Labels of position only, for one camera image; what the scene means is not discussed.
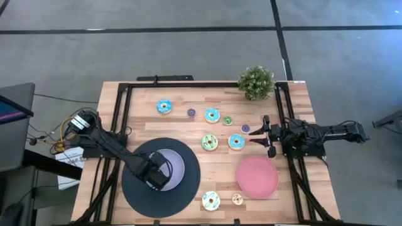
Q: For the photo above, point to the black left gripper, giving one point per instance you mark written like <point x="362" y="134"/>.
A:
<point x="157" y="172"/>

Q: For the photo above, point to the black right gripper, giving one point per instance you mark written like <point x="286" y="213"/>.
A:
<point x="274" y="133"/>

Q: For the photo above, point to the small purple white-rimmed donut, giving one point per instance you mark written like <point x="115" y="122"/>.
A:
<point x="242" y="129"/>

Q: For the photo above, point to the large blue frosted donut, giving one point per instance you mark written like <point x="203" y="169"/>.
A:
<point x="230" y="142"/>
<point x="159" y="107"/>
<point x="207" y="116"/>

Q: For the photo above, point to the small green frosted donut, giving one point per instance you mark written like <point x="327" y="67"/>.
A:
<point x="225" y="120"/>

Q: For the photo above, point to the pink round plate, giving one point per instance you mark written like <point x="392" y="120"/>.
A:
<point x="257" y="177"/>

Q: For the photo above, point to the large green chocolate-drizzled donut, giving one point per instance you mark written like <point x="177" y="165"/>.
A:
<point x="204" y="142"/>

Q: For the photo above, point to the large white blue-drizzled donut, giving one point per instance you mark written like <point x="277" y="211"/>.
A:
<point x="204" y="201"/>

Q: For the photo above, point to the small purple frosted donut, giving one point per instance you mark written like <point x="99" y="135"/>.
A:
<point x="189" y="113"/>

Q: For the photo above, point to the small white chocolate-drizzled donut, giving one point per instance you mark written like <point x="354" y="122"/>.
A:
<point x="234" y="199"/>

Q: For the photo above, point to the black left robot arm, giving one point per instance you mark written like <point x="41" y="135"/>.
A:
<point x="106" y="141"/>

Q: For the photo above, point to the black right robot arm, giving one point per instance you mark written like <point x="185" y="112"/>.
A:
<point x="339" y="130"/>

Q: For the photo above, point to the lavender round plate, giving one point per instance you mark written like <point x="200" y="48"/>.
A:
<point x="176" y="166"/>

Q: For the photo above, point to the dark round woven placemat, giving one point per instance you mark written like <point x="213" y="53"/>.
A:
<point x="188" y="188"/>

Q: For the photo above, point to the small potted green plant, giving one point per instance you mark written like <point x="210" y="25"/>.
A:
<point x="256" y="83"/>

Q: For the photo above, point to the white cardboard box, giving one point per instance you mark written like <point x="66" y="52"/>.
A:
<point x="67" y="182"/>

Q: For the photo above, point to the black desk edge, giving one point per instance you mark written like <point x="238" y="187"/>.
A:
<point x="47" y="163"/>

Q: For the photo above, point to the grey monitor cart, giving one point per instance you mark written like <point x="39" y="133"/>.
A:
<point x="15" y="144"/>

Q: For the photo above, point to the dark tilted display screen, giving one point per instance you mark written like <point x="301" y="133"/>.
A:
<point x="9" y="111"/>

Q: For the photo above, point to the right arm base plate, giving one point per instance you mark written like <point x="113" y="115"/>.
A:
<point x="317" y="152"/>

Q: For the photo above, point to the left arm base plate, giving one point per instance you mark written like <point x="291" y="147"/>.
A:
<point x="94" y="152"/>

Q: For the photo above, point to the black metal table frame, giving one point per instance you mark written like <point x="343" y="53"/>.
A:
<point x="188" y="85"/>

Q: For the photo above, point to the black bar-shaped camera mount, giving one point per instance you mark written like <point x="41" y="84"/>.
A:
<point x="169" y="78"/>

